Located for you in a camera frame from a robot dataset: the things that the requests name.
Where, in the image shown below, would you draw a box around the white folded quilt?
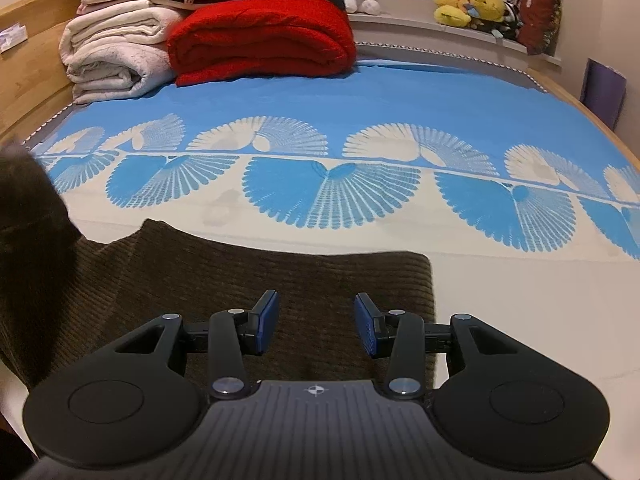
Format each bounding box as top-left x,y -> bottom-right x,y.
58,0 -> 186,105

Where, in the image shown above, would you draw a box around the wooden bed frame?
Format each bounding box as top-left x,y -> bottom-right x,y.
0,0 -> 80,143

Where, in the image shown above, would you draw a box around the dark brown corduroy pants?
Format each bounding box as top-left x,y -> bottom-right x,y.
1,145 -> 435,387

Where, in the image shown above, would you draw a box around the red folded blanket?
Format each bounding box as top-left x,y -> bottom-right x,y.
167,0 -> 357,87

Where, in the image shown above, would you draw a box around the blue white patterned bedsheet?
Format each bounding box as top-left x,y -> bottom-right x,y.
32,61 -> 639,479

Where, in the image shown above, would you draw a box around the dark red cushion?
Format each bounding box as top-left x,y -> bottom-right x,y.
516,0 -> 562,55

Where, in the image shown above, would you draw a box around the purple paper bag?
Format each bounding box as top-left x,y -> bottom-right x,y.
580,58 -> 627,130

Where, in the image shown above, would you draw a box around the yellow plush toy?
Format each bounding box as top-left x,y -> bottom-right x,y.
434,0 -> 506,28

